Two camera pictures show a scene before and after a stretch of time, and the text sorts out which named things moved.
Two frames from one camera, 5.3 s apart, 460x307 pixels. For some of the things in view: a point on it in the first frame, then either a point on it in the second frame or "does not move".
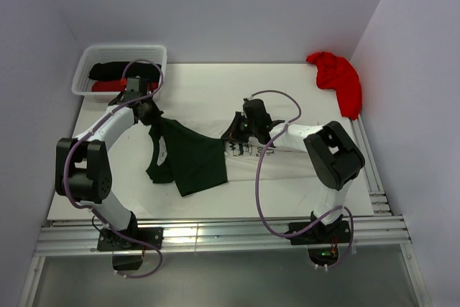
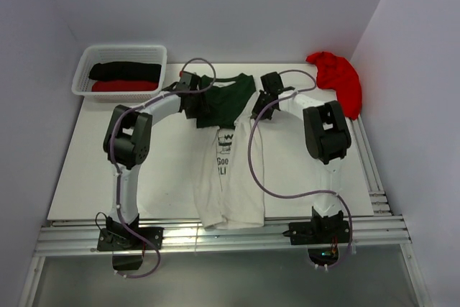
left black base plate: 110,241 does not move
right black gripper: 233,134 -> 258,113
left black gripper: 157,113 -> 203,108
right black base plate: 325,232 does not move
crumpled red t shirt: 337,73 does not move
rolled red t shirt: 115,85 does not move
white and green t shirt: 194,164 -> 228,153
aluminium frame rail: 384,235 does not move
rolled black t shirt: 115,70 does not move
